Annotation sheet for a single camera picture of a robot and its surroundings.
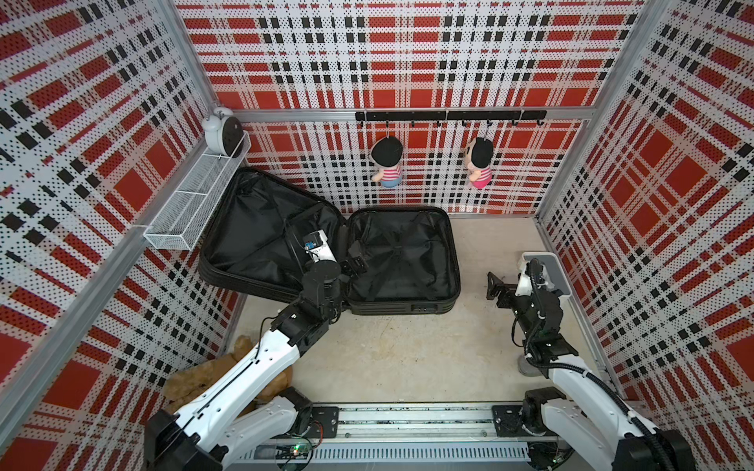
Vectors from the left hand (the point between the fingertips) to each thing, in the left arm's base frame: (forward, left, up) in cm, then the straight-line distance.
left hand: (348, 248), depth 74 cm
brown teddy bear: (-28, +40, -17) cm, 52 cm away
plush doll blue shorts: (+35, -9, +5) cm, 36 cm away
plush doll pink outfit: (+35, -40, +3) cm, 53 cm away
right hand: (-1, -45, -12) cm, 46 cm away
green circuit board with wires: (-41, +11, -27) cm, 50 cm away
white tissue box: (+9, -66, -25) cm, 71 cm away
